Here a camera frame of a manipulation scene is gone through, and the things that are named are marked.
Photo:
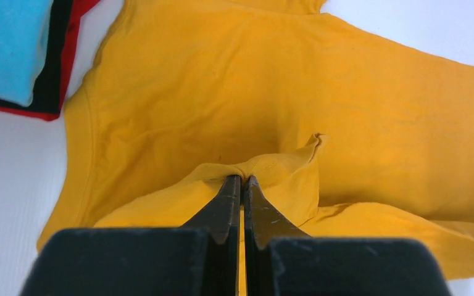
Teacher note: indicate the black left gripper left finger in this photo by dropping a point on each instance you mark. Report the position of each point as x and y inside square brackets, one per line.
[198, 258]

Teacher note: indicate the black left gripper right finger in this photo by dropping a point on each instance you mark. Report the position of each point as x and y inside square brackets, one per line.
[281, 259]

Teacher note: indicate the yellow t-shirt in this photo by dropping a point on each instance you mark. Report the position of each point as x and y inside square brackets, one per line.
[349, 134]

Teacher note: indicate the cyan folded t-shirt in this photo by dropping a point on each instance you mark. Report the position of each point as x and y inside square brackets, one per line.
[24, 28]

